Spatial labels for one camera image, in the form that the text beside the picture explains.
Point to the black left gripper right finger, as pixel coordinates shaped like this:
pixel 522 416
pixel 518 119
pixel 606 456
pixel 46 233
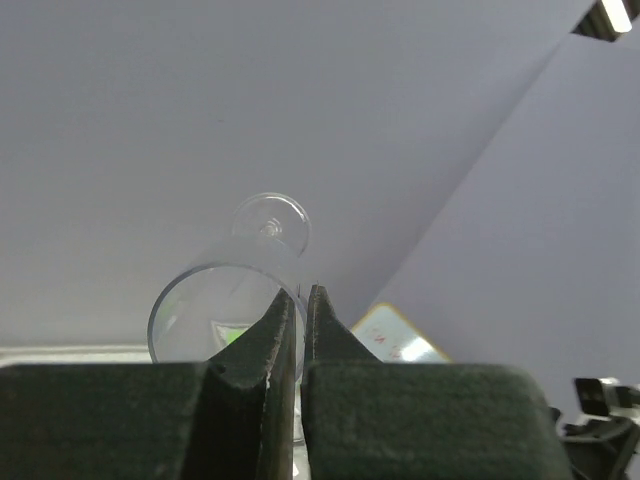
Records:
pixel 366 419

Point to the small whiteboard yellow frame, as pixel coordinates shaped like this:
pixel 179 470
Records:
pixel 393 338

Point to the clear tall glass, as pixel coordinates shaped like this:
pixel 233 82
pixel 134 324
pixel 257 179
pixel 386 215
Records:
pixel 229 287

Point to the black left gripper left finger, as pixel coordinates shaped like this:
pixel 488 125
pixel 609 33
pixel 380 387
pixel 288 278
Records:
pixel 229 417

